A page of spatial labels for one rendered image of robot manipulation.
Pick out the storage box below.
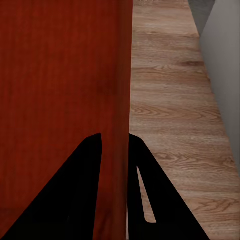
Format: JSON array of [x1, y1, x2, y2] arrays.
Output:
[[0, 0, 133, 240]]

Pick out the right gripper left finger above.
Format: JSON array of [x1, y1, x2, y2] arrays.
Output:
[[1, 133, 102, 240]]

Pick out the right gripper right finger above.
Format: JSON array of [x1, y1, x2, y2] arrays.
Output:
[[127, 134, 210, 240]]

